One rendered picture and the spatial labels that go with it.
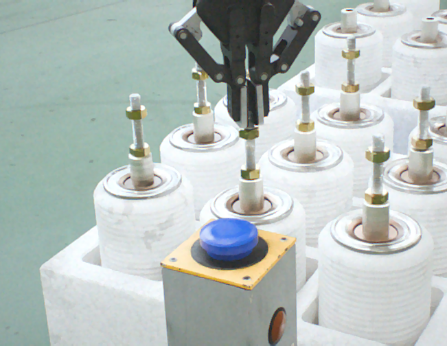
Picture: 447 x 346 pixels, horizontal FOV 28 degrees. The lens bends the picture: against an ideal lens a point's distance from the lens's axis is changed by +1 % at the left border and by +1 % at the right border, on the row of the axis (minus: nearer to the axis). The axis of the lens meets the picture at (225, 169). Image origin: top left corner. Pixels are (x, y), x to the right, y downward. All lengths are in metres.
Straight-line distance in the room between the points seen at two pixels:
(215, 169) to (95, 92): 0.96
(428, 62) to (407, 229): 0.50
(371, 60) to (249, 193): 0.54
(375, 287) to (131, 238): 0.24
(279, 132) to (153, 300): 0.30
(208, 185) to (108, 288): 0.16
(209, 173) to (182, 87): 0.94
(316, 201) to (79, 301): 0.25
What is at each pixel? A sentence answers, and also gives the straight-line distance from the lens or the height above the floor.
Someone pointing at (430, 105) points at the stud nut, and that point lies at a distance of 0.84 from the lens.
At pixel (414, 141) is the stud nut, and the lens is 0.85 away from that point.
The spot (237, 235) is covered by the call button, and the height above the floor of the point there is 0.33.
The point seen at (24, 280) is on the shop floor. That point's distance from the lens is 1.23.
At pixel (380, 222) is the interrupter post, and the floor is 0.27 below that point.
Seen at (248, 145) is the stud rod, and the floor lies 0.31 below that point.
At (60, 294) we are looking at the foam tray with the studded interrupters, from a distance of 0.90.
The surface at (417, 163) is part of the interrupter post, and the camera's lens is 0.86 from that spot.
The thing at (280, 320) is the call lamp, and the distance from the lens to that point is 0.63.
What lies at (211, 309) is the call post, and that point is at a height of 0.29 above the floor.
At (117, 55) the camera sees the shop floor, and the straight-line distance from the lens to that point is 2.09.
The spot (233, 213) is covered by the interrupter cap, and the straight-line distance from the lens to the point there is 0.80.
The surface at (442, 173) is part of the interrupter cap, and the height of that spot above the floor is 0.25.
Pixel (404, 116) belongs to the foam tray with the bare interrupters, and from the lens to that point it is 1.24.
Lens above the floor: 0.63
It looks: 25 degrees down
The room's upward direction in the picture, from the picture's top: 3 degrees counter-clockwise
